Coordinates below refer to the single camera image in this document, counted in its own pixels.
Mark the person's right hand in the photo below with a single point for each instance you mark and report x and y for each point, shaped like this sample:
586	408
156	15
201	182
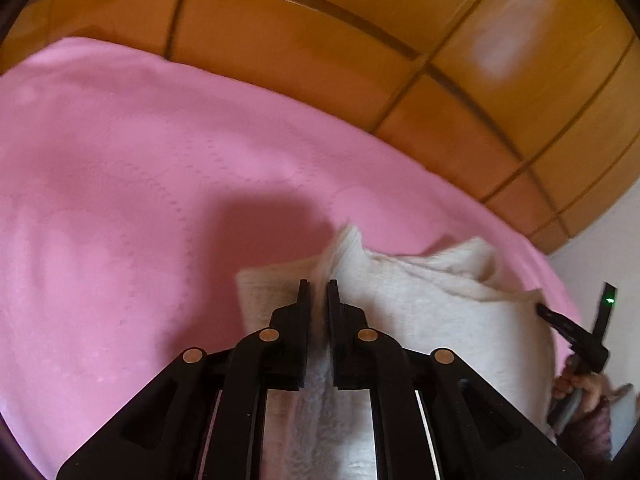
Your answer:
575	385

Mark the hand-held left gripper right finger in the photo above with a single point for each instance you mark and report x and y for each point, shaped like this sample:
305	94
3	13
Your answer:
334	310

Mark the wooden panelled headboard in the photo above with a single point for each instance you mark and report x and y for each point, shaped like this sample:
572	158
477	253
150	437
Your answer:
400	35

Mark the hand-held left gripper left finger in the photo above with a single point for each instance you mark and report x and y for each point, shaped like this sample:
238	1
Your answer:
301	310

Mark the white towel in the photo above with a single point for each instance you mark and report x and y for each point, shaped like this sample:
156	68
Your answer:
440	320

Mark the pink blanket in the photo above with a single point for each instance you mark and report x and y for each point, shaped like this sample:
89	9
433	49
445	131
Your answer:
125	210

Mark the person's right forearm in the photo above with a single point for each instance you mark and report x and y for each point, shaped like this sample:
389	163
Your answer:
590	435

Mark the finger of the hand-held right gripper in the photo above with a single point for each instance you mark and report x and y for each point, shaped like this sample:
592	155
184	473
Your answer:
562	324

